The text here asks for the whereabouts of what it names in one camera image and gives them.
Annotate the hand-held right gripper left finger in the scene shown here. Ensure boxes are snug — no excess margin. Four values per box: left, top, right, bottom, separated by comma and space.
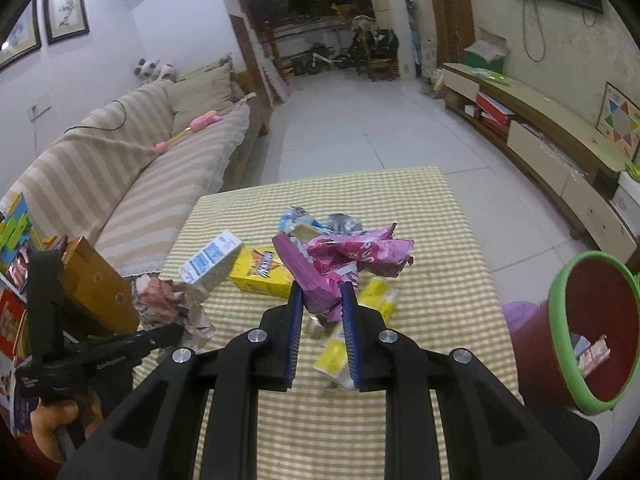
57, 282, 307, 480

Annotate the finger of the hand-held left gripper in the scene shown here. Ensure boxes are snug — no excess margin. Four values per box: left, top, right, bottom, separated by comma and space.
25, 249, 68, 361
117, 322, 185, 361

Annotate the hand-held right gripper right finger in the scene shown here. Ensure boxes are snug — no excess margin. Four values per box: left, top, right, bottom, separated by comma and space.
340, 280, 583, 480

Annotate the yellow white packet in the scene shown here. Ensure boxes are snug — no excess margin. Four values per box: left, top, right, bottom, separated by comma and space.
314, 322, 361, 391

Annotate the brown paper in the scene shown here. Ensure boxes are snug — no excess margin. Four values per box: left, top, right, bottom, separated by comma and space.
132, 275, 216, 351

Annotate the yellow cartoon packet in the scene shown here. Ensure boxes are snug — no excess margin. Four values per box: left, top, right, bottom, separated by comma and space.
360, 277, 401, 321

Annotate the magenta paper box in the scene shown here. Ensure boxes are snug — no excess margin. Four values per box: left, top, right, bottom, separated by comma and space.
272, 234, 361, 323

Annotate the yellow printed box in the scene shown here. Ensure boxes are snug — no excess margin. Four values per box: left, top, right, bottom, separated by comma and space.
229, 245, 296, 296

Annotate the pink foil wrapper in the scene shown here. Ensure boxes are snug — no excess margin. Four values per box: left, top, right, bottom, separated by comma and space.
305, 222, 416, 278

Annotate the blue white milk carton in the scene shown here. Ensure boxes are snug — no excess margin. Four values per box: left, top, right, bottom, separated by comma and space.
179, 230, 244, 291

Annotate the silver wrapper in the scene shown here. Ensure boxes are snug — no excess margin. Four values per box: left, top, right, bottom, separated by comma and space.
325, 212, 366, 233

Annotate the blue white wrapper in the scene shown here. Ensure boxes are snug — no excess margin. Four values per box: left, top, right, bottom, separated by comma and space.
279, 205, 326, 236

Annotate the red bin with green rim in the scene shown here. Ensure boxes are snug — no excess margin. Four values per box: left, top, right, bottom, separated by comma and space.
547, 250, 640, 416

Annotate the person's left hand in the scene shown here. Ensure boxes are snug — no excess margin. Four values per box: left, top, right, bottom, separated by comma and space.
29, 399, 106, 462

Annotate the red white printed carton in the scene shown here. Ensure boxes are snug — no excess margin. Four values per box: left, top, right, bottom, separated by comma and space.
0, 287, 31, 431

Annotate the wooden side table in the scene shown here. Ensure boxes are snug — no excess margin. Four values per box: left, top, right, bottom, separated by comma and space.
62, 236, 142, 335

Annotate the colourful toy board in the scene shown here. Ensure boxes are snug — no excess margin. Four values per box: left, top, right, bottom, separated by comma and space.
0, 192, 46, 266

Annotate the yellow checkered tablecloth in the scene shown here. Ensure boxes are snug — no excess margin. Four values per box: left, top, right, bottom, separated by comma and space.
90, 166, 526, 480

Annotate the beige striped sofa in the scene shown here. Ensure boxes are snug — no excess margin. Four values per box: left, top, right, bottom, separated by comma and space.
0, 52, 273, 278

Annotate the purple plastic bag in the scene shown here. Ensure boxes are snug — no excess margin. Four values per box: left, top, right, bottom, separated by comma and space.
502, 300, 551, 341

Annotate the pink toy wand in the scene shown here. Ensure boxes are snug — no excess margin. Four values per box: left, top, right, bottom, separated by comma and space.
155, 110, 222, 155

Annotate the beige pillow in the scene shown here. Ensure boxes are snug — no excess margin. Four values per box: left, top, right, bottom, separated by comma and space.
167, 62, 236, 133

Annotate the panda plush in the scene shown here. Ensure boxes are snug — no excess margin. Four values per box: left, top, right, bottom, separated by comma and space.
134, 57, 161, 83

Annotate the red flat box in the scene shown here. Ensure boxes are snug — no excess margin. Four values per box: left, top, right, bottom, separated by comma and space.
475, 91, 516, 133

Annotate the wooden chair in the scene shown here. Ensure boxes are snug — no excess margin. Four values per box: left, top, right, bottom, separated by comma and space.
367, 55, 401, 81

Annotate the white balance bike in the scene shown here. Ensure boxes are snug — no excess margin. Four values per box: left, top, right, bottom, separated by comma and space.
292, 45, 351, 77

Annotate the cream wooden television cabinet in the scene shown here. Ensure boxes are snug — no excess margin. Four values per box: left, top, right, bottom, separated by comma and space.
442, 62, 640, 256

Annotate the green book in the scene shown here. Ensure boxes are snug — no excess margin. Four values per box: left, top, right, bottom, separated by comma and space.
470, 67, 511, 83

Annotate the white box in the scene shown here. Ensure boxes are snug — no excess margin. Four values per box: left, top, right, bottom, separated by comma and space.
610, 172, 640, 238

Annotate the open cardboard box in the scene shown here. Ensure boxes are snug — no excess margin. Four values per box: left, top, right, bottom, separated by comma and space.
462, 27, 511, 73

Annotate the star checkers board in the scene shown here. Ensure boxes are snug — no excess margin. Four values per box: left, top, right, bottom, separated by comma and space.
596, 81, 640, 161

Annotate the black cable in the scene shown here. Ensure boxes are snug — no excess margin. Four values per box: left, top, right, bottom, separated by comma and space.
64, 100, 127, 133

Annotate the framed wall picture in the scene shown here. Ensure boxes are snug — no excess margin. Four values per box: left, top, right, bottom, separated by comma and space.
0, 0, 43, 71
42, 0, 90, 45

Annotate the long television cable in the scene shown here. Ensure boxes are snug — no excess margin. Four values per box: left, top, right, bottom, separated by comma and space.
522, 0, 547, 63

